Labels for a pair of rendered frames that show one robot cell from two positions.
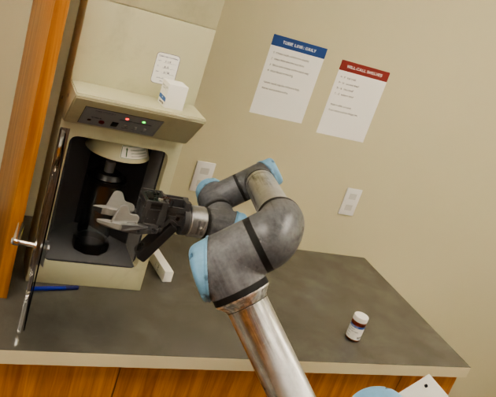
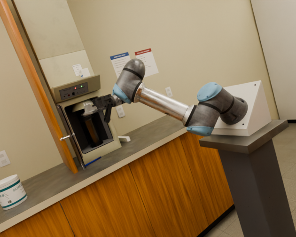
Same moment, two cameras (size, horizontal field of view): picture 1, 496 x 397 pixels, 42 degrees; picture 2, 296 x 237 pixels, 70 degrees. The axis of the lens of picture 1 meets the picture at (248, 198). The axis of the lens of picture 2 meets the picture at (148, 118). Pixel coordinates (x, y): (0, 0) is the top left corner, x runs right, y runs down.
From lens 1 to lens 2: 0.57 m
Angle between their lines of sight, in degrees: 10
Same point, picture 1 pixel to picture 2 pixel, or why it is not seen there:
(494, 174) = (202, 59)
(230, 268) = (127, 83)
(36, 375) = (102, 185)
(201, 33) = (81, 52)
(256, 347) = (154, 101)
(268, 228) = (129, 64)
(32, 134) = (48, 109)
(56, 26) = (32, 70)
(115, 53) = (59, 73)
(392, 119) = (161, 60)
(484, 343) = not seen: hidden behind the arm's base
